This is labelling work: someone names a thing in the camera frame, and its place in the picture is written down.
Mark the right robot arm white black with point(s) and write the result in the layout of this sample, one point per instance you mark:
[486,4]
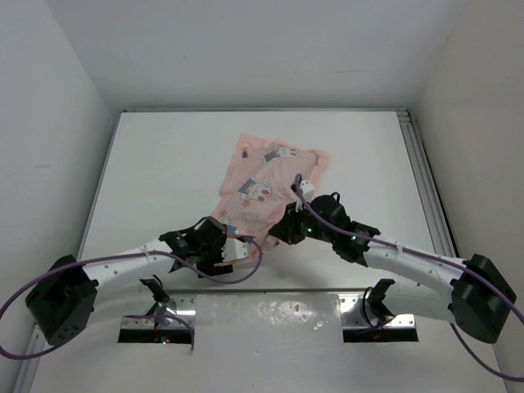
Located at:
[472,293]

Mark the left aluminium frame rail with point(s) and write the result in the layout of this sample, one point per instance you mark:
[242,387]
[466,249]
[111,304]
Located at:
[29,367]

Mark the right aluminium frame rail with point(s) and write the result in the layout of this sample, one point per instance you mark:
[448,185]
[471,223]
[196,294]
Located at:
[441,235]

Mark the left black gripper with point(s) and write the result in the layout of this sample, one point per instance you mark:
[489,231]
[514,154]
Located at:
[209,268]

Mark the metal base plate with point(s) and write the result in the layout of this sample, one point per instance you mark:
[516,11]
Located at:
[358,314]
[171,314]

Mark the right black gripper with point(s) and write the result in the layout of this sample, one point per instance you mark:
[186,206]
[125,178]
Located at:
[282,228]

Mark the white front cover panel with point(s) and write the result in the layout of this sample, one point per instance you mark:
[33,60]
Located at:
[264,343]

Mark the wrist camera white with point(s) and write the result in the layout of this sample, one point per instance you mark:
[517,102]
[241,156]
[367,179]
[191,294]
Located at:
[307,190]
[235,249]

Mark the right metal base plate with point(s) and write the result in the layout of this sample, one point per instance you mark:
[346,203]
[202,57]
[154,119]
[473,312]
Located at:
[358,314]

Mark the pink cartoon print pillowcase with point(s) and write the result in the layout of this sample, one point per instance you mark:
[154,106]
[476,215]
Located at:
[257,185]

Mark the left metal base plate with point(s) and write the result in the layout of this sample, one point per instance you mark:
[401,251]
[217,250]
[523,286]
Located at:
[171,314]

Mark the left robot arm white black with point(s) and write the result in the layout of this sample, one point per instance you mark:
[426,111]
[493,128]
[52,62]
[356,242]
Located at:
[63,303]

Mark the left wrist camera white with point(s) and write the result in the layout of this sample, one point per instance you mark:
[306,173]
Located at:
[235,249]

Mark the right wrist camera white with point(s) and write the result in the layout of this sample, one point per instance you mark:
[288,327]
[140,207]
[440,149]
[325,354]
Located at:
[307,190]

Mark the aluminium frame rail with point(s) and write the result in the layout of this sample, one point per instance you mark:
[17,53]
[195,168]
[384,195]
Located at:
[441,235]
[29,367]

